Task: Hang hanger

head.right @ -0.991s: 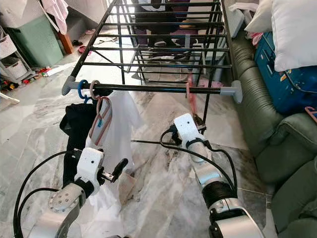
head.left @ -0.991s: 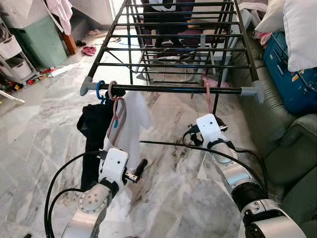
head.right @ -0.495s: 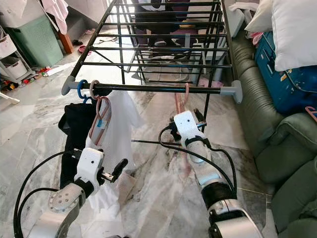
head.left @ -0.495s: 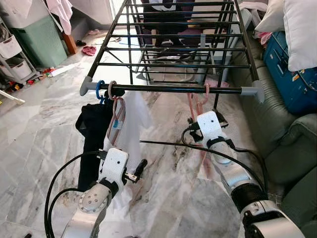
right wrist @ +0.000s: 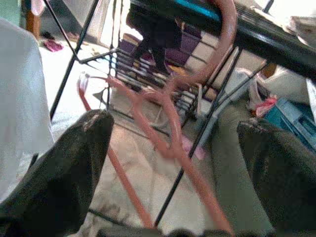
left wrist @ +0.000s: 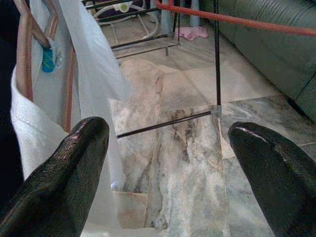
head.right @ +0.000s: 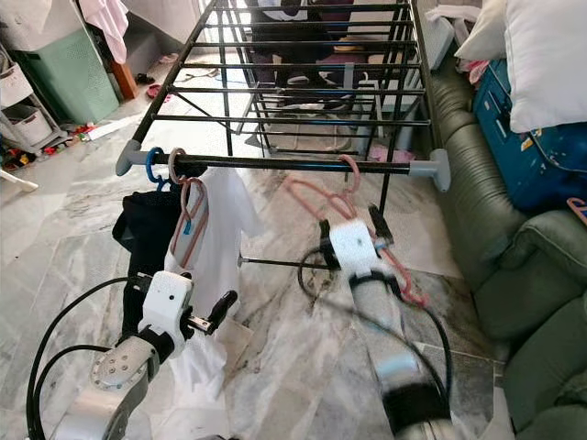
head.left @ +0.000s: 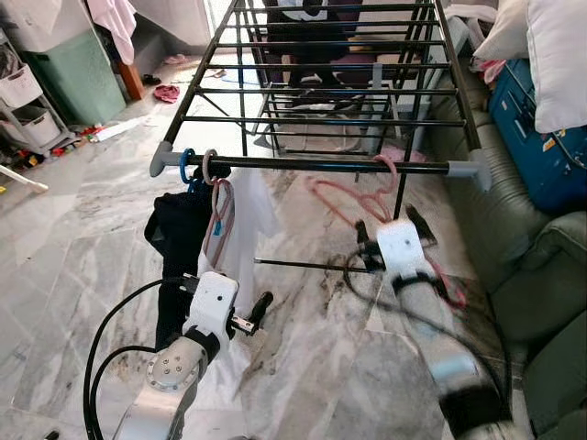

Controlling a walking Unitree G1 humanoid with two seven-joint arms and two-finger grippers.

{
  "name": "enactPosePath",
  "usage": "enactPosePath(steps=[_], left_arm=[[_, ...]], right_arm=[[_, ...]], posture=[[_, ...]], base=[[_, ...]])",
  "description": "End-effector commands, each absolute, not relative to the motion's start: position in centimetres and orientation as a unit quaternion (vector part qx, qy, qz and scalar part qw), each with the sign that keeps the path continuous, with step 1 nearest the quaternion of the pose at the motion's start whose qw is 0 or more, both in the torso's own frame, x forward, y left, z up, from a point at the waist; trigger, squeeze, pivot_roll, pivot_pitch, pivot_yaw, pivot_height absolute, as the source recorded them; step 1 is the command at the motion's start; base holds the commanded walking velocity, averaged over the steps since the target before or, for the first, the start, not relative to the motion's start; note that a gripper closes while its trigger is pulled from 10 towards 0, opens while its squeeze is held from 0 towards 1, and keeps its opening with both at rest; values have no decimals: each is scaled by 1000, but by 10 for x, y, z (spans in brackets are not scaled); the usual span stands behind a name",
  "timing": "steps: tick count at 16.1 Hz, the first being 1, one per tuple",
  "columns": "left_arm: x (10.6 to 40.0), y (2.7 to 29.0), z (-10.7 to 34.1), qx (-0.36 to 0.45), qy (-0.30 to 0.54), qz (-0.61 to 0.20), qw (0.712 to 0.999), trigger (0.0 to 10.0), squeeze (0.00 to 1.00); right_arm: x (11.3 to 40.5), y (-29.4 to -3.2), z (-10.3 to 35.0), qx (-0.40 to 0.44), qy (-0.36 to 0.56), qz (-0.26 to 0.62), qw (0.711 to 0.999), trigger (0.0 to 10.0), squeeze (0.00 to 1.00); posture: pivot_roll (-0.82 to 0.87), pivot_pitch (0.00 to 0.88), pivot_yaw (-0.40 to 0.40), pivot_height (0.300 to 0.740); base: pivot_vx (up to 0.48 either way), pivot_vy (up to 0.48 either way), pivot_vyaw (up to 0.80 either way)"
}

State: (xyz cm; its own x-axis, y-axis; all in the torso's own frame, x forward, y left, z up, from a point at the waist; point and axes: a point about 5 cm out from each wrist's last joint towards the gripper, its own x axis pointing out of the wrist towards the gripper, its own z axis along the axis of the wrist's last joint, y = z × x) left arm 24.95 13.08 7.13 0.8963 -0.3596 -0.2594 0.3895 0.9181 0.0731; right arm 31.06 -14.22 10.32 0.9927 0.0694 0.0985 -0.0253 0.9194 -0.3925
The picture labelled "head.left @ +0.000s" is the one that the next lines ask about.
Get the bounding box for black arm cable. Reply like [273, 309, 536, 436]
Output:
[83, 277, 199, 440]
[343, 246, 511, 397]

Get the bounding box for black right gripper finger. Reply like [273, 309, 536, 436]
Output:
[406, 204, 439, 247]
[356, 223, 382, 274]

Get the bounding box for black metal drying rack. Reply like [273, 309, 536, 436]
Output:
[150, 0, 493, 274]

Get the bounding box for blue plastic hanger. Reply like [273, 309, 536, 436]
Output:
[179, 147, 208, 194]

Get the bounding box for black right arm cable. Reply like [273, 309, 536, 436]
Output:
[343, 246, 511, 397]

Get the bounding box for pink hanging cloth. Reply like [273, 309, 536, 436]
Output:
[87, 0, 139, 66]

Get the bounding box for pink plastic hanger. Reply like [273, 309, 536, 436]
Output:
[307, 154, 469, 309]
[202, 149, 238, 270]

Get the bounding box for seated person dark clothes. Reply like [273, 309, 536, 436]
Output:
[261, 0, 373, 89]

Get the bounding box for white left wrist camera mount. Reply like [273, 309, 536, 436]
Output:
[183, 272, 240, 341]

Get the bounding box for white garment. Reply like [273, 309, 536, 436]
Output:
[197, 168, 286, 410]

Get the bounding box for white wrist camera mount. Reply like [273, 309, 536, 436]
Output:
[183, 272, 240, 341]
[376, 220, 437, 281]

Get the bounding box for blue suitcase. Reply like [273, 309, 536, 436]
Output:
[488, 57, 587, 217]

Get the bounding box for large white pillow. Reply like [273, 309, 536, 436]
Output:
[527, 0, 587, 135]

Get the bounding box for white paper sheet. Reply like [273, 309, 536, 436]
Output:
[92, 115, 149, 144]

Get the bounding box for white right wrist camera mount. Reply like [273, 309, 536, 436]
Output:
[376, 220, 437, 281]

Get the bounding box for green bin with white top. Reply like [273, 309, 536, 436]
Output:
[0, 0, 127, 128]

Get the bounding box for pink slipper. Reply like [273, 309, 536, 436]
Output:
[153, 84, 183, 105]

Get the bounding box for green sofa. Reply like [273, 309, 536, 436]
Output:
[426, 55, 587, 440]

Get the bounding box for dark navy garment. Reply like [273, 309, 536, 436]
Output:
[144, 165, 221, 355]

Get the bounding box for small white pillow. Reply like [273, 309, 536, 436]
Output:
[472, 0, 534, 64]

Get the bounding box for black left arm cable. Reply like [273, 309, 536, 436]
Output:
[83, 277, 199, 440]

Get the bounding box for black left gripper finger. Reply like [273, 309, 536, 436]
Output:
[249, 291, 275, 334]

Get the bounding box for grey storage trolley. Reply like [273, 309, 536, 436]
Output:
[0, 41, 71, 158]

